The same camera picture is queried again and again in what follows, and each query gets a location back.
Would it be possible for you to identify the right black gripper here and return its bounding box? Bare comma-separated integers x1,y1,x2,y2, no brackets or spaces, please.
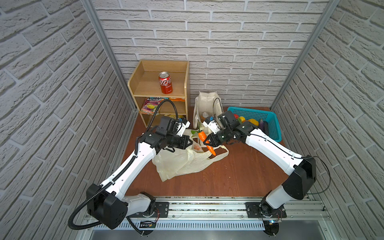
203,129,234,148

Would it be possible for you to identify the orange toy carrot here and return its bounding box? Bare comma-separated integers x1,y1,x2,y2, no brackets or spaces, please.
191,123,216,156

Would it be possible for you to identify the thin cream plastic bag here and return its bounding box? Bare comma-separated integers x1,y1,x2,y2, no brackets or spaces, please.
152,141,229,182

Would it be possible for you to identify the canvas tote bag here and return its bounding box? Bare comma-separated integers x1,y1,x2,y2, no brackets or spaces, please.
193,92,224,129

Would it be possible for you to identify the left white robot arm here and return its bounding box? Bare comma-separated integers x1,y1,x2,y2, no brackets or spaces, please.
87,117,193,229

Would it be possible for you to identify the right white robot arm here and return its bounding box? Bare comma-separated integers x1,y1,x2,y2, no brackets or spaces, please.
203,111,316,218

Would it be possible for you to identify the yellow chip bag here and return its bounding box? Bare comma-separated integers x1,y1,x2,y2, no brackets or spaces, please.
165,115,177,119

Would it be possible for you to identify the pink green candy bag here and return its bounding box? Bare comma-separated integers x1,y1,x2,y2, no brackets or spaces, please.
140,97,164,115

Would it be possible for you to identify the purple toy eggplant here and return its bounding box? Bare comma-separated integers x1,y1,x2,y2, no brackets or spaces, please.
259,119,265,131

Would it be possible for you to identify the red cola can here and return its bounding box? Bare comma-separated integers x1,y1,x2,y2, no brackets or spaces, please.
159,72,173,95

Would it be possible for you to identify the teal plastic basket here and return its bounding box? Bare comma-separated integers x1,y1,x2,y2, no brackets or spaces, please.
228,107,282,143

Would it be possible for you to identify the wooden shelf unit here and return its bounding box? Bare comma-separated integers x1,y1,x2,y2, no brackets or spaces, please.
128,60,193,123

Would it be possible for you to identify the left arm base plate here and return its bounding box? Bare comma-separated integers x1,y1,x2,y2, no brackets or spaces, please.
141,202,170,219

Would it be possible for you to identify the aluminium rail frame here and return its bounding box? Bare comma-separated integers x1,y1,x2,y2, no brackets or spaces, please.
76,195,340,240

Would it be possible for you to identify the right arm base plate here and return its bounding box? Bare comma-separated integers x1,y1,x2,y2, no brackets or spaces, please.
245,202,287,219

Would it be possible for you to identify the left black cable conduit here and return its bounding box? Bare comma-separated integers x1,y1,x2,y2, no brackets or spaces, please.
67,98,180,231

